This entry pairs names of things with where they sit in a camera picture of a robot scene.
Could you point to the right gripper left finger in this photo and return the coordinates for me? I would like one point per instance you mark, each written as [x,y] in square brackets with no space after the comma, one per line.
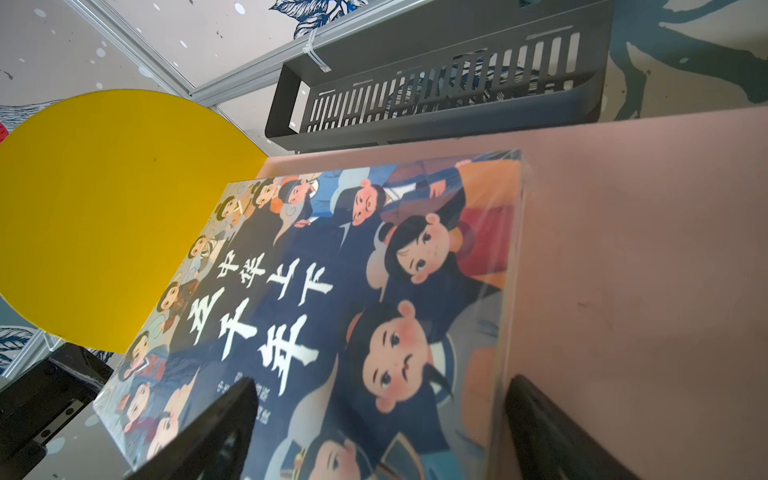
[214,446]

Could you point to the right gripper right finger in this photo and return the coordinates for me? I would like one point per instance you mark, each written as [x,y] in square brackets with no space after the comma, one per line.
[549,444]

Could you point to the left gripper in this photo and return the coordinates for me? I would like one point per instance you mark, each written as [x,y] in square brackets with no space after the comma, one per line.
[42,401]

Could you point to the large illustrated box book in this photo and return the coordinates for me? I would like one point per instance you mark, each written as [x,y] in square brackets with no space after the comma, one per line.
[366,306]

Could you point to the yellow pink blue bookshelf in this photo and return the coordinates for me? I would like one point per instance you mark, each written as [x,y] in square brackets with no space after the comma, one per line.
[638,300]

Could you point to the black slotted wall basket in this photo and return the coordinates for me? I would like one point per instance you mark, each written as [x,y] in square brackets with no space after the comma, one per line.
[446,69]

